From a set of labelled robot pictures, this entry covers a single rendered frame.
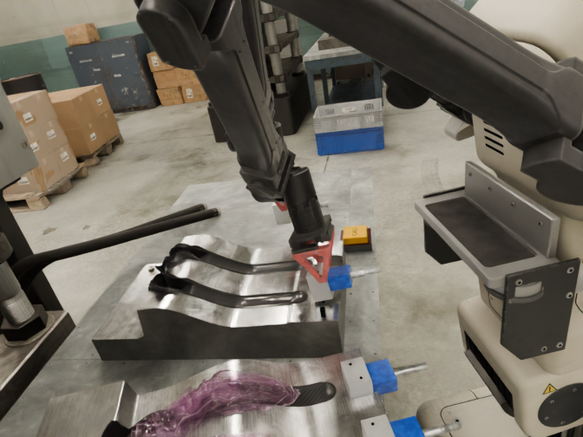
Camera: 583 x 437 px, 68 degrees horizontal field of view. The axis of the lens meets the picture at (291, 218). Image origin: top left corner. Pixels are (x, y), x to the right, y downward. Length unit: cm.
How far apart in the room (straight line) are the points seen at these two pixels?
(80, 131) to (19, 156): 387
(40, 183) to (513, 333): 425
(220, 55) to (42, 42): 867
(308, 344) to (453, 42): 60
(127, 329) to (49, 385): 19
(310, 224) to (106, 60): 720
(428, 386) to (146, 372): 118
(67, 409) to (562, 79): 75
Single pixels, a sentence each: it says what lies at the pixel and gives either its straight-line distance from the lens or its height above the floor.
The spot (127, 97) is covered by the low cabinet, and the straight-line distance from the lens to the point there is 783.
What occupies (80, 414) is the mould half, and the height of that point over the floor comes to 91.
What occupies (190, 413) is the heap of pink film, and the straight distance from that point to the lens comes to 70.
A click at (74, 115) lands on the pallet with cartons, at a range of 524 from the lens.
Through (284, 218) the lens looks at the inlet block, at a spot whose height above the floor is 92.
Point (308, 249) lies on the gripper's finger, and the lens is 74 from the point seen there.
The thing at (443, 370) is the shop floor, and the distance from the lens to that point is 190.
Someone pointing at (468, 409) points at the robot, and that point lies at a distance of 144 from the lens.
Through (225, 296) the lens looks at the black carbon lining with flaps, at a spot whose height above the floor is 89.
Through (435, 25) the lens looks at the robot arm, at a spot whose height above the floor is 137.
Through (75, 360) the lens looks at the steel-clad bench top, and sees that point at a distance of 107.
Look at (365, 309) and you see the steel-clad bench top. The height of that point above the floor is 80.
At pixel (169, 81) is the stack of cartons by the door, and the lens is 756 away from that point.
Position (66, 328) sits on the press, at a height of 75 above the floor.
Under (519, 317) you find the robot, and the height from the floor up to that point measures 97.
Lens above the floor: 141
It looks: 28 degrees down
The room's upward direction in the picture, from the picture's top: 11 degrees counter-clockwise
